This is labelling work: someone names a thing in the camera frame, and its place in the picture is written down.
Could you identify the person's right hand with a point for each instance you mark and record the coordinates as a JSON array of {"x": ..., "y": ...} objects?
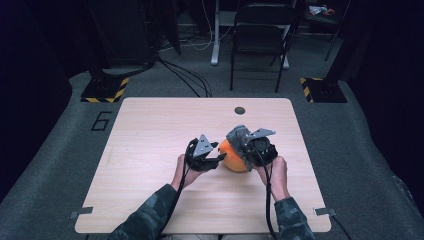
[{"x": 278, "y": 178}]

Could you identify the dark round table grommet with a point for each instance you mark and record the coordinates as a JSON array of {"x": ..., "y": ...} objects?
[{"x": 239, "y": 110}]

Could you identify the black stand base striped edge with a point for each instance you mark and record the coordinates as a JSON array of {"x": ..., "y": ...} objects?
[
  {"x": 103, "y": 90},
  {"x": 325, "y": 90}
]

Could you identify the person's left hand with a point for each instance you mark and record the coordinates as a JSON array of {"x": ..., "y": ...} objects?
[{"x": 185, "y": 173}]

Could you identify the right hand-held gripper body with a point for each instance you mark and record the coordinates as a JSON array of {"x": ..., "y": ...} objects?
[{"x": 263, "y": 150}]

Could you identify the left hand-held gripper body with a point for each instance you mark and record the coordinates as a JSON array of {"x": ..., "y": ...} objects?
[{"x": 200, "y": 160}]

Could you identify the orange and white items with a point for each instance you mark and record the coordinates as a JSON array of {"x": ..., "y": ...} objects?
[{"x": 320, "y": 10}]

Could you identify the grey cloth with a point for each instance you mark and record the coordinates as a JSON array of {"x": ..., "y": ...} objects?
[{"x": 238, "y": 140}]

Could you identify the grey metal table bracket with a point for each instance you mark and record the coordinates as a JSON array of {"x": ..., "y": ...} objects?
[
  {"x": 325, "y": 211},
  {"x": 81, "y": 211}
]

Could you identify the black folding chair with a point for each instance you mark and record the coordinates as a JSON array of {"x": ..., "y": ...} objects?
[{"x": 260, "y": 36}]

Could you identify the white desk leg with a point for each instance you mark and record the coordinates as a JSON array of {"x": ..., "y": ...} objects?
[{"x": 215, "y": 40}]

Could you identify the black cabinet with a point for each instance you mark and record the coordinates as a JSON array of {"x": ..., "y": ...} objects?
[{"x": 123, "y": 33}]

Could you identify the orange plush toy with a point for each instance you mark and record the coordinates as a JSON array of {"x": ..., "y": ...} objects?
[{"x": 231, "y": 160}]

